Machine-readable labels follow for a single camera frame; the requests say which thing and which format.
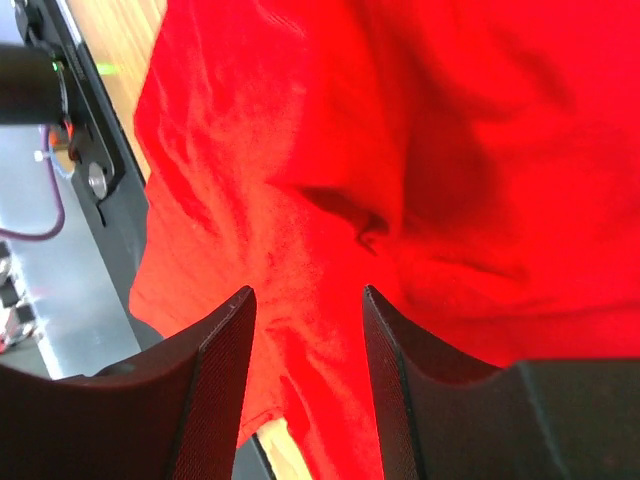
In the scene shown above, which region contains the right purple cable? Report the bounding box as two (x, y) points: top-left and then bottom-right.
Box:
(0, 124), (66, 242)

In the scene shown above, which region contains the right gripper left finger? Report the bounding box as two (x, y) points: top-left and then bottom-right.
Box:
(1, 287), (257, 479)

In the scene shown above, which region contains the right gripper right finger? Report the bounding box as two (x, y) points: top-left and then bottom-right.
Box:
(363, 287), (639, 479)

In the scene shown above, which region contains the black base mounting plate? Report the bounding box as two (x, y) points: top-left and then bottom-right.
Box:
(1, 1), (159, 376)

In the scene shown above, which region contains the red t shirt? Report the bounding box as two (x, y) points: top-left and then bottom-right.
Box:
(130, 1), (639, 479)

